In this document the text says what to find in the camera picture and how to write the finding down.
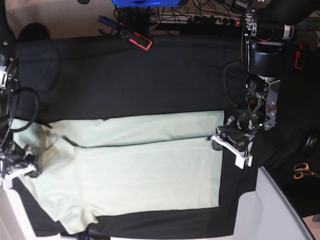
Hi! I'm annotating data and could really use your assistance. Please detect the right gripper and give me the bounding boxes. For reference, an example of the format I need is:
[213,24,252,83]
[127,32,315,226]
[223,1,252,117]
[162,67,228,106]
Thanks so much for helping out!
[0,143,42,189]

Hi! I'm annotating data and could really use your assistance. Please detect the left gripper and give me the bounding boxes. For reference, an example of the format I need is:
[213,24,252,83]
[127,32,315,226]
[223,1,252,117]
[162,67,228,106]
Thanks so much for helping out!
[205,112,260,169]

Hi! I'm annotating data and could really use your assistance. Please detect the light green T-shirt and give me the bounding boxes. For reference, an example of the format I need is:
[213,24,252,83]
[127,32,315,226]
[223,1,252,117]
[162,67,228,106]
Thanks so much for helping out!
[13,111,225,234]

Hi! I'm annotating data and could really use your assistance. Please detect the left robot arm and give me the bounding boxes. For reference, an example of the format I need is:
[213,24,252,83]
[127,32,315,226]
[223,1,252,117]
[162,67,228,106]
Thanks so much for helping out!
[209,0,320,169]

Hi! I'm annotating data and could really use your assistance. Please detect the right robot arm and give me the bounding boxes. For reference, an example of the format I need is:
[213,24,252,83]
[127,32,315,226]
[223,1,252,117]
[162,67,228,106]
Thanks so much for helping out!
[0,0,41,190]

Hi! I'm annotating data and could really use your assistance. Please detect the white box left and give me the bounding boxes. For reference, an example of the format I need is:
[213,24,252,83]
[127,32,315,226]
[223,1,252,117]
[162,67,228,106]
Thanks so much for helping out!
[0,186,37,240]

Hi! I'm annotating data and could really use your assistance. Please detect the white box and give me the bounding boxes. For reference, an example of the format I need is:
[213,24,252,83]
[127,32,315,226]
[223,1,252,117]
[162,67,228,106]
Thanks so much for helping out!
[232,167,315,240]
[0,186,37,240]

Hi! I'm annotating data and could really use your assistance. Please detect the white box right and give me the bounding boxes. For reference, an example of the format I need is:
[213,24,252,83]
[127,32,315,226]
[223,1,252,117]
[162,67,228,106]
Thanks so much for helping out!
[232,167,315,240]

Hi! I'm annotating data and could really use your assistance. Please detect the black tape roll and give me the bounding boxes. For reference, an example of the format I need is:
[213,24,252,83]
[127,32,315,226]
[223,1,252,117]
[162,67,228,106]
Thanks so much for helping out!
[300,133,320,157]

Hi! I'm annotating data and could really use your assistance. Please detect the red black clamp bottom edge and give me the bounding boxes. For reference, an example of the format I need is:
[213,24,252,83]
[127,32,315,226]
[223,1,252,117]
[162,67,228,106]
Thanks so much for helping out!
[60,227,111,240]

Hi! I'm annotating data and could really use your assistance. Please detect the black table cloth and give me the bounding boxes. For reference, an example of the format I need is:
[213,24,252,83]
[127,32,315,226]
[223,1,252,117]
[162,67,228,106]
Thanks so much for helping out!
[16,35,320,239]

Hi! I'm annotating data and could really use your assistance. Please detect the orange handled scissors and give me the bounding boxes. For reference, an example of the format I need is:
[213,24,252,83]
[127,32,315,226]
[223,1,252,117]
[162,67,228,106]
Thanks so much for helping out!
[293,162,320,180]

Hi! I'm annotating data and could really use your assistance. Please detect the red black clamp with blue handle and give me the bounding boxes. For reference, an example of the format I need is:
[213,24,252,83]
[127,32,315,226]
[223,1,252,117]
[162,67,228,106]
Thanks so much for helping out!
[97,16,153,51]

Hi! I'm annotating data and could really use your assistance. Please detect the blue camera mount base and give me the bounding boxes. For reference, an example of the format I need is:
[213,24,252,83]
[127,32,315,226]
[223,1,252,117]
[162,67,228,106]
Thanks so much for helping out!
[111,0,180,7]

